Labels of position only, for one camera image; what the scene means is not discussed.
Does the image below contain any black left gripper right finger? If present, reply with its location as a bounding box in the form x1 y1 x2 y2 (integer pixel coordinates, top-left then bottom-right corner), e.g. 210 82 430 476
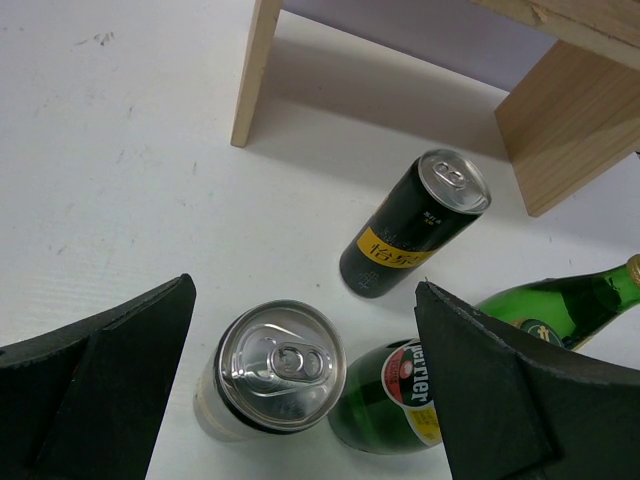
415 281 639 479

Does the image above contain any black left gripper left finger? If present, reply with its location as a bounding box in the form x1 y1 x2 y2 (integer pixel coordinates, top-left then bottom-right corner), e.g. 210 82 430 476
1 274 196 479

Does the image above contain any green perrier bottle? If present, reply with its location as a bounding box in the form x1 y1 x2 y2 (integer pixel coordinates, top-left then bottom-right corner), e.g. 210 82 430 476
329 339 442 455
477 254 639 350

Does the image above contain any black gold band can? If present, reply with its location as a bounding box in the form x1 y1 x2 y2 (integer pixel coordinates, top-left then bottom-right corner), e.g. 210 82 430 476
193 300 348 442

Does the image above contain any light wooden shelf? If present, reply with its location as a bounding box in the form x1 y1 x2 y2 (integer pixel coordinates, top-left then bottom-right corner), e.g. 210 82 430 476
230 1 639 217

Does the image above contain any black yellow label can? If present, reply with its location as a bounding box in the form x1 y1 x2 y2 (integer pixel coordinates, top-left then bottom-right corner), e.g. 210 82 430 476
339 149 491 298

